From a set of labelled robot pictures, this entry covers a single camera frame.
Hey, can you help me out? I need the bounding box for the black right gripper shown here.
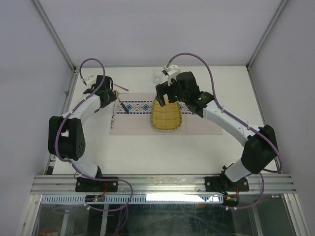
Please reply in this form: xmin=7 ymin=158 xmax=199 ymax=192
xmin=155 ymin=79 xmax=189 ymax=107

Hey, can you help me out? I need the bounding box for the gold spoon green handle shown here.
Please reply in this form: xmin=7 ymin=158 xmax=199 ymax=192
xmin=114 ymin=90 xmax=129 ymax=114

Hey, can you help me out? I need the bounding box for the yellow woven pattern plate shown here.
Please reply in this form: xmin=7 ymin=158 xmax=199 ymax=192
xmin=150 ymin=99 xmax=182 ymax=131

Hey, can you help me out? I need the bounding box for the patterned white placemat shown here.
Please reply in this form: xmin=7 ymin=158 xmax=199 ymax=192
xmin=110 ymin=93 xmax=223 ymax=135

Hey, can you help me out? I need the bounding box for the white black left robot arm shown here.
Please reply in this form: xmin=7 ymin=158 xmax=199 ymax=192
xmin=48 ymin=75 xmax=117 ymax=191

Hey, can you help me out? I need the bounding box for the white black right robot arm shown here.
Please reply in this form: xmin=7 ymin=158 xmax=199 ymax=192
xmin=156 ymin=69 xmax=278 ymax=193

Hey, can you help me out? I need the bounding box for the rose gold fork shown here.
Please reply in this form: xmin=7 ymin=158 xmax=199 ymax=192
xmin=113 ymin=84 xmax=129 ymax=91

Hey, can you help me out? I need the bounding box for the clear drinking glass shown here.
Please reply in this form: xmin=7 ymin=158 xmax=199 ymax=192
xmin=152 ymin=70 xmax=164 ymax=85

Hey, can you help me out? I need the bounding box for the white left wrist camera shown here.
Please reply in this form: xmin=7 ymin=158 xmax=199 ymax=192
xmin=84 ymin=75 xmax=96 ymax=86

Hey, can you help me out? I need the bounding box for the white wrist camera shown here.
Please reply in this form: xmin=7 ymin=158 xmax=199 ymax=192
xmin=84 ymin=75 xmax=96 ymax=86
xmin=162 ymin=65 xmax=181 ymax=86

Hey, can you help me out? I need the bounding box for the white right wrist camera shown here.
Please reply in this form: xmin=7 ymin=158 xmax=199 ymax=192
xmin=162 ymin=65 xmax=181 ymax=86

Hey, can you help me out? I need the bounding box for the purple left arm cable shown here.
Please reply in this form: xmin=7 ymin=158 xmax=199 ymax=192
xmin=54 ymin=58 xmax=135 ymax=236

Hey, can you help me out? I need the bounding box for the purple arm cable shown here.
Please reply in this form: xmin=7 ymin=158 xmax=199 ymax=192
xmin=54 ymin=58 xmax=135 ymax=236
xmin=164 ymin=52 xmax=284 ymax=210

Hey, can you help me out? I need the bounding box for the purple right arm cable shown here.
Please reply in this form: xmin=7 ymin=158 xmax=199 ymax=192
xmin=164 ymin=52 xmax=284 ymax=210

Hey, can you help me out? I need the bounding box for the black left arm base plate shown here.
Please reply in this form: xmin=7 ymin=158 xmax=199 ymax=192
xmin=75 ymin=177 xmax=118 ymax=193

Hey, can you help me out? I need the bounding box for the left aluminium frame post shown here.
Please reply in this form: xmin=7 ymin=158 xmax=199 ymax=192
xmin=31 ymin=0 xmax=76 ymax=73

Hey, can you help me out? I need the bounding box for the aluminium frame post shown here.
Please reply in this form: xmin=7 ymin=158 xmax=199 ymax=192
xmin=31 ymin=0 xmax=76 ymax=73
xmin=246 ymin=0 xmax=290 ymax=71

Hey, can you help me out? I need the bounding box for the right aluminium frame post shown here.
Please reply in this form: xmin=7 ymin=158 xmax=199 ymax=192
xmin=246 ymin=0 xmax=290 ymax=71

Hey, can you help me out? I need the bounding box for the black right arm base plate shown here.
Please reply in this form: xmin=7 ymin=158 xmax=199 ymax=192
xmin=204 ymin=175 xmax=249 ymax=195

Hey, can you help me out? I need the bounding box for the aluminium front mounting rail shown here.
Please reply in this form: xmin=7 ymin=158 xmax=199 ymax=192
xmin=31 ymin=174 xmax=296 ymax=195

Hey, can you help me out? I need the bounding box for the white slotted cable duct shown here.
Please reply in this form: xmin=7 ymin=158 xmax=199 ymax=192
xmin=41 ymin=193 xmax=223 ymax=205

